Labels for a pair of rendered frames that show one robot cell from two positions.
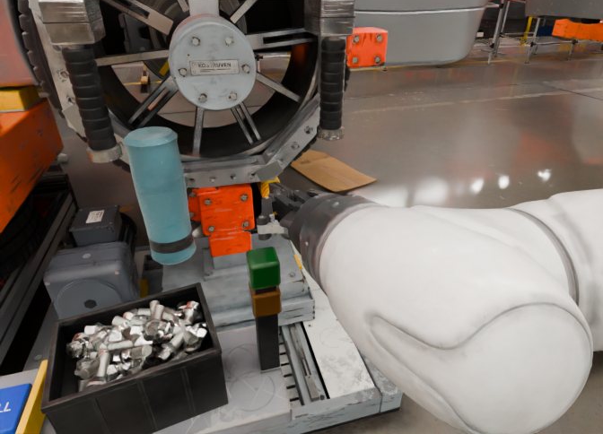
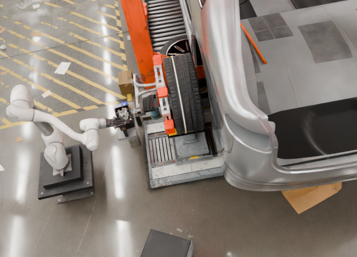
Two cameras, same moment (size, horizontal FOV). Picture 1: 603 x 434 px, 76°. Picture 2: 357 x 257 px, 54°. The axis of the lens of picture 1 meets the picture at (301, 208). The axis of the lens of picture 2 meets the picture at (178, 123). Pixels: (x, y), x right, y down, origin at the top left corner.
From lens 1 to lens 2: 302 cm
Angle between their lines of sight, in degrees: 75
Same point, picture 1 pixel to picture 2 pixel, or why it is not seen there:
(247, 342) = (132, 132)
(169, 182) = not seen: hidden behind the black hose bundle
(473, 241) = (85, 121)
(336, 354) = (164, 171)
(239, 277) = (181, 139)
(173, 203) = not seen: hidden behind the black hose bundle
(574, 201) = (90, 131)
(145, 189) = not seen: hidden behind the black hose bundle
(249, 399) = (121, 133)
